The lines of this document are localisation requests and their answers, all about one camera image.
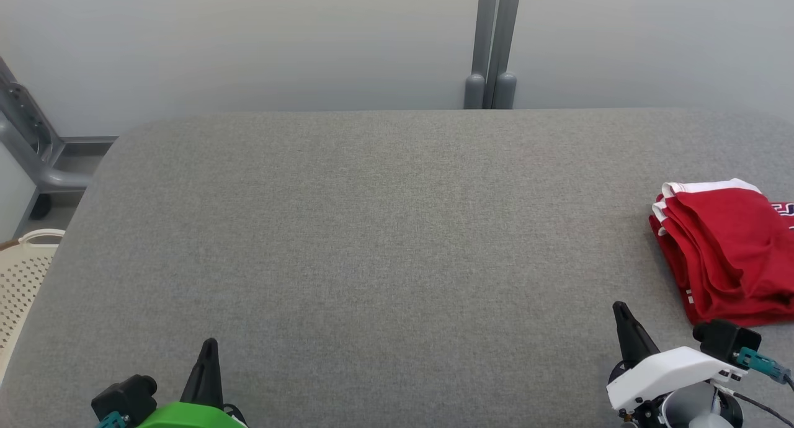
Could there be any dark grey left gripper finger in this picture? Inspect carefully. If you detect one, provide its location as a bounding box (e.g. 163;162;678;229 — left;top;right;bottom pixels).
180;338;224;410

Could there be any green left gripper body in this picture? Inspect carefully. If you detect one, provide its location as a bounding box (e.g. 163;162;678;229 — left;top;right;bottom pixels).
136;402;248;428

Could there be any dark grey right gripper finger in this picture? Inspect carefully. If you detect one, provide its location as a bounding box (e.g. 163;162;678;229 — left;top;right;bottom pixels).
613;301;660;370

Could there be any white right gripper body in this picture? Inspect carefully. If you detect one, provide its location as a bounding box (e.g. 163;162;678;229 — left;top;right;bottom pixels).
607;346;748;411

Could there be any red jersey with striped trim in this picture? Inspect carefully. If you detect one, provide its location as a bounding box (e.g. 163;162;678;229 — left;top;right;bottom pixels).
648;195;794;328

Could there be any grey fabric sofa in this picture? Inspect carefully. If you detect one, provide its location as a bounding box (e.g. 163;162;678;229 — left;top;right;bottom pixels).
0;109;794;428

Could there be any cream perforated laundry basket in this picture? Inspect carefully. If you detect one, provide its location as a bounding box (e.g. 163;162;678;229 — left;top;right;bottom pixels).
0;228;66;379

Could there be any black right camera cable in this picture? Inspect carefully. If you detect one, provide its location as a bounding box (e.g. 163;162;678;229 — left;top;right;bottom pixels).
732;375;794;413

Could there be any grey metal stand frame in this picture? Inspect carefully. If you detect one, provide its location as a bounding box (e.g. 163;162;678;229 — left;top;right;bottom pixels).
0;56;118;221

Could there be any grey double partition post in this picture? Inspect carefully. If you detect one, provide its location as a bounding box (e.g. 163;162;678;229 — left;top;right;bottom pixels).
464;0;523;110

